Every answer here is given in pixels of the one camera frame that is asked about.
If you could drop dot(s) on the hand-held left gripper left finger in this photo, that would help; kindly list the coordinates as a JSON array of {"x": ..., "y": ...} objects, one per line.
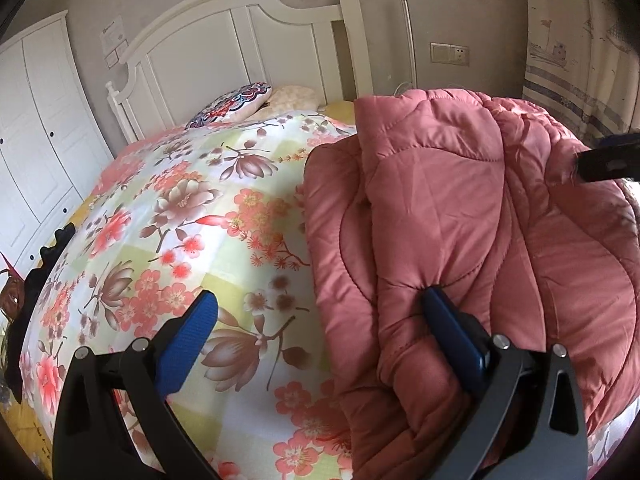
[{"x": 187, "y": 345}]

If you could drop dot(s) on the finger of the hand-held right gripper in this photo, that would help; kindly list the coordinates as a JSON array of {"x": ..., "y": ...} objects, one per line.
[{"x": 607, "y": 162}]

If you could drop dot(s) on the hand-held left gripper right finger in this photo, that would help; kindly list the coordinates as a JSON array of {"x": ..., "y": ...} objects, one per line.
[{"x": 452, "y": 330}]

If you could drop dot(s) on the pink quilted comforter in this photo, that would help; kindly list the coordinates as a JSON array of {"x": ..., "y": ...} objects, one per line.
[{"x": 450, "y": 200}]

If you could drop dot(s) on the striped curtain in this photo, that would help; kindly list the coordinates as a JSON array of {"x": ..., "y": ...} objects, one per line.
[{"x": 565, "y": 35}]

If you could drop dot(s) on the floral bed blanket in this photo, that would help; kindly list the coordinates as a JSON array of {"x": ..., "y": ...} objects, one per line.
[{"x": 200, "y": 210}]

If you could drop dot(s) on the black cloth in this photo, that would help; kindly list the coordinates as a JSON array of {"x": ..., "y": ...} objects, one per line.
[{"x": 35, "y": 285}]

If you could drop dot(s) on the brown bag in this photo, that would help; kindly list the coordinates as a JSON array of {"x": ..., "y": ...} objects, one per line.
[{"x": 11, "y": 295}]

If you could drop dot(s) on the white lamp pole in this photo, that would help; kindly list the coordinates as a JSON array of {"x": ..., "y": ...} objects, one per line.
[{"x": 410, "y": 35}]

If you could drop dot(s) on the patterned pillow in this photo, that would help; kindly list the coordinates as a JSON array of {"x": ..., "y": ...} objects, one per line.
[{"x": 230, "y": 102}]

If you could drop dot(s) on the yellow pillow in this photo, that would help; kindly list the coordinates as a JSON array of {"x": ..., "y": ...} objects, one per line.
[{"x": 340, "y": 109}]

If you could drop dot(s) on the white wardrobe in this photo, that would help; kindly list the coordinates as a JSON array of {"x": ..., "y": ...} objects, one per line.
[{"x": 40, "y": 125}]

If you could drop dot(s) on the cream pillow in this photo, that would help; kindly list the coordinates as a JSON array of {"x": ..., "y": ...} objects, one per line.
[{"x": 295, "y": 97}]

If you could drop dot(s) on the white bed headboard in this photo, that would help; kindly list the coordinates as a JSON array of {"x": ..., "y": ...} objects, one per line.
[{"x": 200, "y": 50}]

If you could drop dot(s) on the wall socket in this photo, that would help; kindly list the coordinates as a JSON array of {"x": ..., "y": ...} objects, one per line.
[{"x": 450, "y": 54}]

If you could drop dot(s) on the wall switch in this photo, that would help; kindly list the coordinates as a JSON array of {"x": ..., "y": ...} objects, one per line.
[{"x": 113, "y": 57}]

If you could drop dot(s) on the paper wall notice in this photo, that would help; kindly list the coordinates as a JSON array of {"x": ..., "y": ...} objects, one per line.
[{"x": 112, "y": 30}]

